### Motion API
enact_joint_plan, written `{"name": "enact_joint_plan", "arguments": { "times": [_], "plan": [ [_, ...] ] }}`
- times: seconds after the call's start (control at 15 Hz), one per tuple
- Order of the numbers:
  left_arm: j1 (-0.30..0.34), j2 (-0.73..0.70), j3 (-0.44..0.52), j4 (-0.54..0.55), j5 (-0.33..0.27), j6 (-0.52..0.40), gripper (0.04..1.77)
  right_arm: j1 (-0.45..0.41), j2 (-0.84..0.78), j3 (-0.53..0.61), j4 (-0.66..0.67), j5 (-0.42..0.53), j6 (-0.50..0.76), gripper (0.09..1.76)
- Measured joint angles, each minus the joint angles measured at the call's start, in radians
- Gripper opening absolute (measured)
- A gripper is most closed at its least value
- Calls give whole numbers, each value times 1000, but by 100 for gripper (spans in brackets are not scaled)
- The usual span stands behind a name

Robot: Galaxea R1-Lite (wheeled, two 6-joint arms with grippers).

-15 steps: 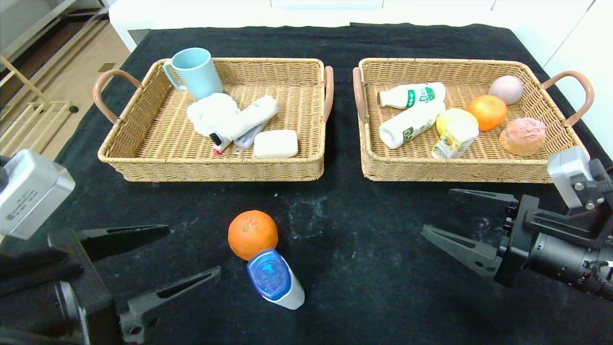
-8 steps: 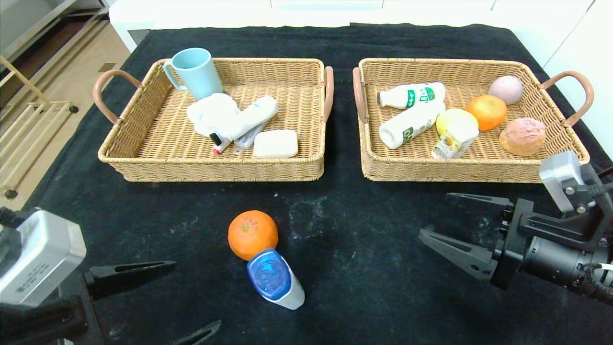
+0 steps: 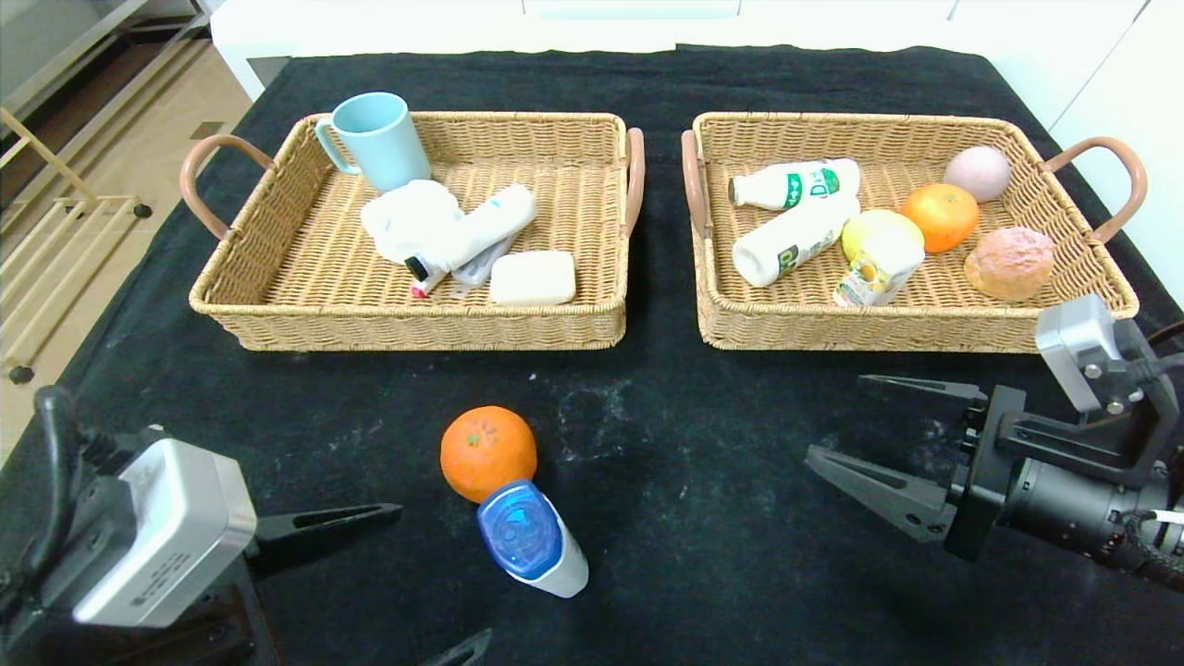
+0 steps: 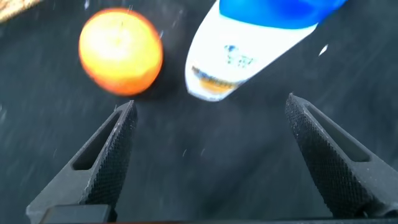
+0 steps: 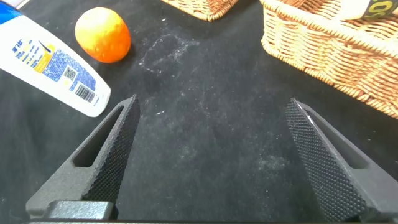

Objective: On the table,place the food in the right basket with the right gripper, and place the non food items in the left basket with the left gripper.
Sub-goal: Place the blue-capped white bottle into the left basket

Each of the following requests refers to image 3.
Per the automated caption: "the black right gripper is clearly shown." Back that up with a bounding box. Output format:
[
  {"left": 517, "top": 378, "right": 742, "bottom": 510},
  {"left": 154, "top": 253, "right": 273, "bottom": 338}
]
[{"left": 803, "top": 373, "right": 1132, "bottom": 564}]

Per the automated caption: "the yellow lemon drink carton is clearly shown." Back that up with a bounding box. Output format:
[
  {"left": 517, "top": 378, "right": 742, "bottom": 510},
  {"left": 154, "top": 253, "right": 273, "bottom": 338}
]
[{"left": 832, "top": 228, "right": 926, "bottom": 308}]

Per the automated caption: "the yellow lemon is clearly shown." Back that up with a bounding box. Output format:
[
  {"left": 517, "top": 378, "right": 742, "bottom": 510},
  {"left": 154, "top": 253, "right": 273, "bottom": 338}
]
[{"left": 842, "top": 209, "right": 924, "bottom": 263}]

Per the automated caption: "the white milk bottle green label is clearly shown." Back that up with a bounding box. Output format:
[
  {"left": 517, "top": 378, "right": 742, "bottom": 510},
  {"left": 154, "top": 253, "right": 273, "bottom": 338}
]
[{"left": 733, "top": 192, "right": 861, "bottom": 288}]

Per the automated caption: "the white tube with blue cap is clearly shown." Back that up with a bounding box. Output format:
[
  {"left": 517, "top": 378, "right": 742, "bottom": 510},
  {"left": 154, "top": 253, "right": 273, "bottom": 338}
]
[{"left": 476, "top": 478, "right": 590, "bottom": 599}]

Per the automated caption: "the orange with stem mark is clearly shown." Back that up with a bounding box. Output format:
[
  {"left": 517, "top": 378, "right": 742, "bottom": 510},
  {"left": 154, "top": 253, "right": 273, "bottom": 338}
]
[{"left": 439, "top": 405, "right": 538, "bottom": 505}]

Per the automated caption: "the white shoe brush bottle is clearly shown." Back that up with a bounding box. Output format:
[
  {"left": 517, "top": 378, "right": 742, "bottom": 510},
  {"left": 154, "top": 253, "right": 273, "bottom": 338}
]
[{"left": 405, "top": 183, "right": 537, "bottom": 283}]

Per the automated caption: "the wicker basket with food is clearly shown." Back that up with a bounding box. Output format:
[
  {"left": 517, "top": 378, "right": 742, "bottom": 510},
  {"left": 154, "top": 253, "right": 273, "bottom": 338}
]
[{"left": 681, "top": 111, "right": 1148, "bottom": 355}]

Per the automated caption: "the wicker basket with toiletries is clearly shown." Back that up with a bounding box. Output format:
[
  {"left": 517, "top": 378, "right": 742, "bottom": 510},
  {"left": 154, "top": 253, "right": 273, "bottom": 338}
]
[{"left": 179, "top": 111, "right": 646, "bottom": 352}]

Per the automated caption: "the brown bread roll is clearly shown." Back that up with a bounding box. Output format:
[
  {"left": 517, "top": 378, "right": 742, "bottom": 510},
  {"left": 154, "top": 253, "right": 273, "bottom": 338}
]
[{"left": 962, "top": 227, "right": 1055, "bottom": 303}]

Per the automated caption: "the orange with smooth skin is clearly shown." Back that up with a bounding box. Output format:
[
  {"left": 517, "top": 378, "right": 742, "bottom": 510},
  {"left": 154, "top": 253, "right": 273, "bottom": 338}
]
[{"left": 899, "top": 182, "right": 980, "bottom": 254}]

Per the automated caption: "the pale pink egg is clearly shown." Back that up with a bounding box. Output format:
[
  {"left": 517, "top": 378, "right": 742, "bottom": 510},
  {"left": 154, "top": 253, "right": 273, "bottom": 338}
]
[{"left": 942, "top": 145, "right": 1012, "bottom": 204}]

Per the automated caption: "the white AD drink bottle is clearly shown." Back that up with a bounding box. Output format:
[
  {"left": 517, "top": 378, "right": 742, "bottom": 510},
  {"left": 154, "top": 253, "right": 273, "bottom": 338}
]
[{"left": 728, "top": 157, "right": 861, "bottom": 212}]

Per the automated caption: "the white soap bar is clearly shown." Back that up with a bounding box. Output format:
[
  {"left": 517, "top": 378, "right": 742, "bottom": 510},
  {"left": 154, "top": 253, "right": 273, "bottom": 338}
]
[{"left": 488, "top": 250, "right": 576, "bottom": 306}]

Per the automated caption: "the clear toothbrush case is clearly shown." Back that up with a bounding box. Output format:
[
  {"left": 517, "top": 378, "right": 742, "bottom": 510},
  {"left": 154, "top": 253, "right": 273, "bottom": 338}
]
[{"left": 453, "top": 236, "right": 519, "bottom": 288}]

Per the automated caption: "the white round dish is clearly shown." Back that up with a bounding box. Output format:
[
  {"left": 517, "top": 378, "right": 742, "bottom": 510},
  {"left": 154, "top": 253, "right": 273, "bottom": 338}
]
[{"left": 360, "top": 179, "right": 463, "bottom": 265}]

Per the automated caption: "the white low table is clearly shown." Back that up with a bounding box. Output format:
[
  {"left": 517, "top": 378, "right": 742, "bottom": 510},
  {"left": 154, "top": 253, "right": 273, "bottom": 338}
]
[{"left": 211, "top": 0, "right": 1000, "bottom": 105}]

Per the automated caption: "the light blue mug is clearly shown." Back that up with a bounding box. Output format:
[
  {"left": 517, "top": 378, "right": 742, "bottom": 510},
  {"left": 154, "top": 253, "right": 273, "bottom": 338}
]
[{"left": 314, "top": 92, "right": 432, "bottom": 194}]

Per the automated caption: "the light wooden rolling rack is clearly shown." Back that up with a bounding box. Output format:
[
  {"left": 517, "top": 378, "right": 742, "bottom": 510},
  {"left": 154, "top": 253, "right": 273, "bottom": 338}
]
[{"left": 0, "top": 106, "right": 155, "bottom": 387}]

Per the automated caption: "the braided black cable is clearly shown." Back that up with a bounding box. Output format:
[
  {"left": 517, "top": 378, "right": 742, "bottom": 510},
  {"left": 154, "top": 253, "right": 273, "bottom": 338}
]
[{"left": 1119, "top": 513, "right": 1184, "bottom": 593}]

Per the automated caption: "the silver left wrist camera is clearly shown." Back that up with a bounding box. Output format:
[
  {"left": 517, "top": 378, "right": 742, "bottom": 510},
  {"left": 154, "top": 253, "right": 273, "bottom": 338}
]
[{"left": 74, "top": 438, "right": 258, "bottom": 630}]

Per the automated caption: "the grey metal shelf frame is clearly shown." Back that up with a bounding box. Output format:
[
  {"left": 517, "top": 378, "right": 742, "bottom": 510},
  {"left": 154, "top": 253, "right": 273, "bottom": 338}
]
[{"left": 0, "top": 0, "right": 216, "bottom": 121}]

